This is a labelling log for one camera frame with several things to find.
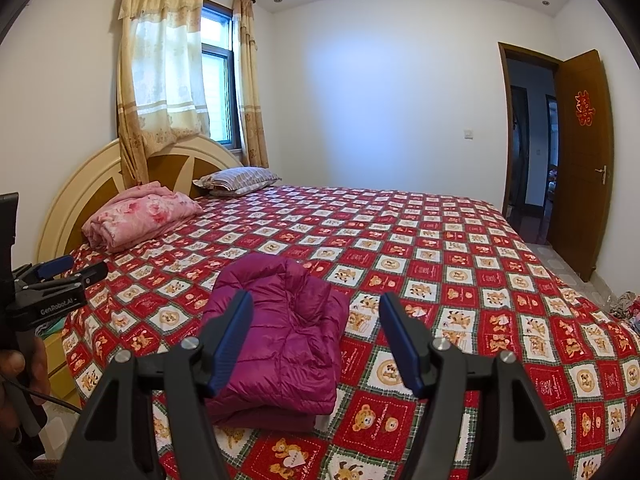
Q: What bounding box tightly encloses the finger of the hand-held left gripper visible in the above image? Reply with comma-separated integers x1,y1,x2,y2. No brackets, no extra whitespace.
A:
45,261,109,291
22,255,76,283

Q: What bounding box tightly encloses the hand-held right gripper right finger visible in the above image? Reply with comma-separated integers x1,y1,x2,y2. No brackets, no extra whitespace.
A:
379,291,573,480

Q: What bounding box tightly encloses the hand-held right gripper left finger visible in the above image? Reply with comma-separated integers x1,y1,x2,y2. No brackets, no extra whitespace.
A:
52,290,254,480

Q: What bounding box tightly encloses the magenta puffer jacket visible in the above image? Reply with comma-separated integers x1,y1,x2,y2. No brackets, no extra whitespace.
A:
201,252,351,433

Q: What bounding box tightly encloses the pile of clothes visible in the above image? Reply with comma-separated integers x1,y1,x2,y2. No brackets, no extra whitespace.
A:
607,290,640,323

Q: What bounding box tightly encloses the person's left hand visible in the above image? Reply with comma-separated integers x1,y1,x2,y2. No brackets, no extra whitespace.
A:
0,332,52,441

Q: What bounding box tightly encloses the yellow nightstand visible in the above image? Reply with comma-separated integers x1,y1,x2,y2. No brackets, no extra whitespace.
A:
42,327,83,411

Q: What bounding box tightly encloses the pink floral folded quilt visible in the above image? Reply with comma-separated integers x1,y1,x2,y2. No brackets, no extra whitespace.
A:
81,181,203,253

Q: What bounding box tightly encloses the cream wooden headboard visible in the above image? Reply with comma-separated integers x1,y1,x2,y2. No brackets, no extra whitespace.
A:
36,134,244,263

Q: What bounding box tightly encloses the red checked bear blanket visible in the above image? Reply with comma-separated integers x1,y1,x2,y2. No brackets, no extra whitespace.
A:
60,184,628,480

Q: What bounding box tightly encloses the beige patterned curtain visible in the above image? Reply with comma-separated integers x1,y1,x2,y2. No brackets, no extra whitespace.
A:
232,0,271,168
116,0,203,186

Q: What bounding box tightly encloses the striped pillow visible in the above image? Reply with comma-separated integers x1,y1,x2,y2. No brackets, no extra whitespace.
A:
192,167,282,197

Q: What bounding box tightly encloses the white sheer curtain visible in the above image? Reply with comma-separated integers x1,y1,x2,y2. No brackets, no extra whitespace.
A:
134,7,211,142

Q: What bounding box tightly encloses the window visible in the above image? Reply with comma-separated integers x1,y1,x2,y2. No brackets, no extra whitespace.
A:
200,4,244,153

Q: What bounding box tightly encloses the brown wooden door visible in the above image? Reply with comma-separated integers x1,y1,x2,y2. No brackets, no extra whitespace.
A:
546,49,615,283

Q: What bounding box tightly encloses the red paper door decoration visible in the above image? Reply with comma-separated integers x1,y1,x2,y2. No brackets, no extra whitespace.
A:
574,91,593,125

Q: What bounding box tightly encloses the black cable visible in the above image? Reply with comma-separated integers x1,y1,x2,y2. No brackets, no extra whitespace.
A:
0,380,83,413

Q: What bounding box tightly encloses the brown door frame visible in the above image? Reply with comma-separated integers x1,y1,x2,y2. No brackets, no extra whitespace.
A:
498,41,566,221

